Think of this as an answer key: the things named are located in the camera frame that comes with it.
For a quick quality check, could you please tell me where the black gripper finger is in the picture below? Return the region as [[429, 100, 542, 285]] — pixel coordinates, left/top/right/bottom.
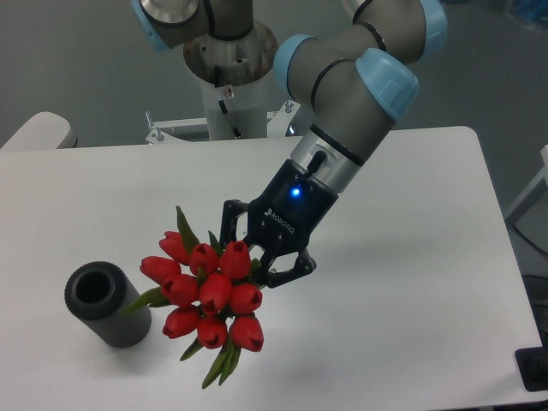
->
[[258, 248, 317, 289], [219, 200, 249, 246]]

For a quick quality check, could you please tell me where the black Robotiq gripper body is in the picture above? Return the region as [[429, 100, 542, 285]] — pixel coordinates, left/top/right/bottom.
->
[[245, 158, 338, 259]]

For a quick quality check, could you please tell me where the red tulip bouquet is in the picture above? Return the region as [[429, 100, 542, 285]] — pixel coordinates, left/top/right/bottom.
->
[[123, 210, 265, 388]]

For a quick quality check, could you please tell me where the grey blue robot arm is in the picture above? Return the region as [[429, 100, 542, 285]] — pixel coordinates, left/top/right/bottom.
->
[[132, 1, 448, 288]]

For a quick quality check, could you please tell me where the dark grey ribbed vase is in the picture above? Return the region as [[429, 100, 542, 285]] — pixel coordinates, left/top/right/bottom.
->
[[64, 261, 152, 348]]

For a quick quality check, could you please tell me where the white chair backrest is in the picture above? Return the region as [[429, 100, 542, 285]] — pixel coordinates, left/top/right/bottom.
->
[[1, 111, 78, 152]]

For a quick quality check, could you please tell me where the black device at table edge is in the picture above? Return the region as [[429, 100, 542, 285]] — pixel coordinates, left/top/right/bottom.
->
[[515, 347, 547, 392]]

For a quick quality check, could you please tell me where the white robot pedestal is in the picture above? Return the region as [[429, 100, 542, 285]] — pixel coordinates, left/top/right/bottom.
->
[[146, 21, 301, 144]]

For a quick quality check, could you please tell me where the white furniture frame right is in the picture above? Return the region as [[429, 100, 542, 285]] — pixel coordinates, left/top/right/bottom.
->
[[503, 146, 547, 256]]

